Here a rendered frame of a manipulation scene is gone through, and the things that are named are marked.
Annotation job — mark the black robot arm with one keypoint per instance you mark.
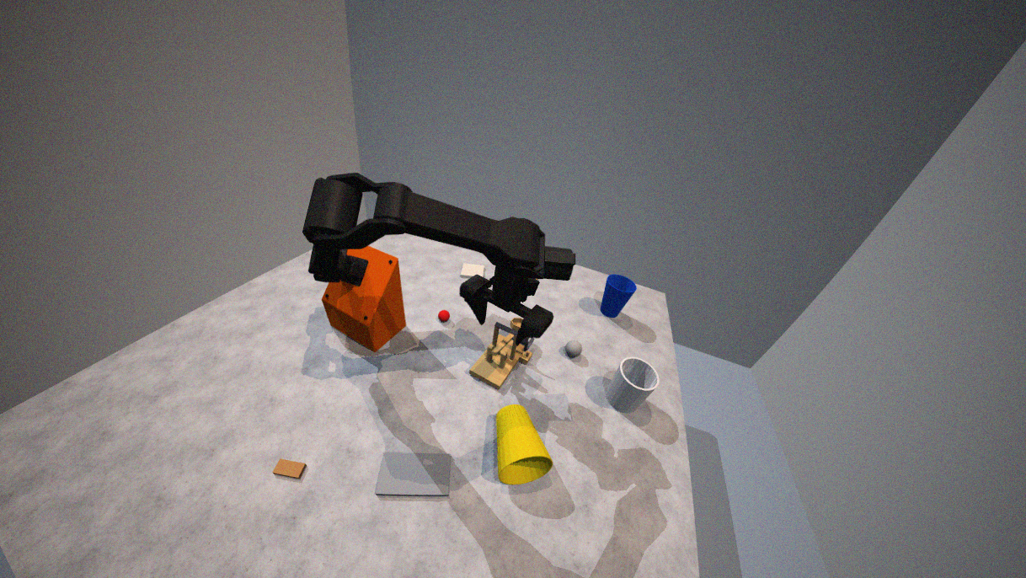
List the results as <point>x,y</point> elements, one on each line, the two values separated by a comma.
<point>516,246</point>

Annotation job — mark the white cup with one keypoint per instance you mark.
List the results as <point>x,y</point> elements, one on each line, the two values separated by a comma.
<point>632,383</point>

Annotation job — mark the blue plastic cup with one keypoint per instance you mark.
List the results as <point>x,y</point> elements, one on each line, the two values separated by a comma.
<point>618,290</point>

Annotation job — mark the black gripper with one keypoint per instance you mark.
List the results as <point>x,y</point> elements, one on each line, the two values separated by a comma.
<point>507,296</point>

